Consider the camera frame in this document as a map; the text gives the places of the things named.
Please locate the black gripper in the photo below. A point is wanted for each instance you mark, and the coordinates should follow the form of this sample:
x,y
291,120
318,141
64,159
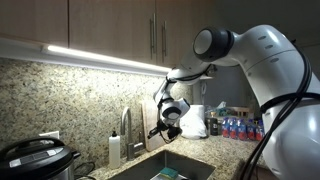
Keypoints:
x,y
172,132

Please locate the steel faucet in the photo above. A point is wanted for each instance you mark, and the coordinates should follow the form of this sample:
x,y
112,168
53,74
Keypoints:
x,y
126,126

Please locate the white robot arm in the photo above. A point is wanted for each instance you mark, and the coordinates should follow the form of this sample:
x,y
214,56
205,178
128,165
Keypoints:
x,y
282,80

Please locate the white cloth bag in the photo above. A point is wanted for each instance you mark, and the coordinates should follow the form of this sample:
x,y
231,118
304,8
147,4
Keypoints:
x,y
192,123

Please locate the stainless steel sink basin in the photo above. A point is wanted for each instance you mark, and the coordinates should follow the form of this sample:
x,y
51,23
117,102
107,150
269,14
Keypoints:
x,y
151,168

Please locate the green sponge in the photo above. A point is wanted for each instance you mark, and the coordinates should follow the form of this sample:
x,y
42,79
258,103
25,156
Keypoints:
x,y
169,173

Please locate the dark bottle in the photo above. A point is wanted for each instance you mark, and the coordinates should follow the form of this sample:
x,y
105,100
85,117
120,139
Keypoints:
x,y
213,124

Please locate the white soap dispenser bottle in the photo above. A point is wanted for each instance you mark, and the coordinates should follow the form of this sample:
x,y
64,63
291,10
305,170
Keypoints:
x,y
114,150

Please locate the red blue pouch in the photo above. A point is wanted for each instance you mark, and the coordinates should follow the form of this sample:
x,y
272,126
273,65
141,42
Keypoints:
x,y
242,130
225,127
233,128
251,130

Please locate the right wooden cabinet door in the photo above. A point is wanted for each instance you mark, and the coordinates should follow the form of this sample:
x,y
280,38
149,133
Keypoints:
x,y
185,18

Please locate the wooden cabinet door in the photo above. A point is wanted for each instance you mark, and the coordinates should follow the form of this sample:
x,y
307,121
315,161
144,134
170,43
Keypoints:
x,y
37,20
185,18
116,28

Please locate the middle wooden cabinet door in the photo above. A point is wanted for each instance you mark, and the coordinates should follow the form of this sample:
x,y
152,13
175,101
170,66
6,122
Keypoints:
x,y
116,28

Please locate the black pressure cooker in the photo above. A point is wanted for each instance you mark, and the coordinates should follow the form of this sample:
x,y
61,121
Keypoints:
x,y
38,158

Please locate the under-cabinet light strip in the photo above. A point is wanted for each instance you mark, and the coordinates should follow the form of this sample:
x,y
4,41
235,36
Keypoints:
x,y
94,57

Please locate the left wooden cabinet door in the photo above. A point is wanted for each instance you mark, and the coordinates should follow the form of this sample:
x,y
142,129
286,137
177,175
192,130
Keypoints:
x,y
37,20

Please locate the right steel cabinet handle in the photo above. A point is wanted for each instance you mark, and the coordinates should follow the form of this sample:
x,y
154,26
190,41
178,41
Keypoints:
x,y
164,40

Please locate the steel cabinet handle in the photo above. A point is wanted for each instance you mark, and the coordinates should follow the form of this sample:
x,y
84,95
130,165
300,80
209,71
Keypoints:
x,y
153,36
164,40

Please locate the left steel cabinet handle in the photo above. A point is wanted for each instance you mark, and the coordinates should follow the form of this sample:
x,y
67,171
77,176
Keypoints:
x,y
153,36

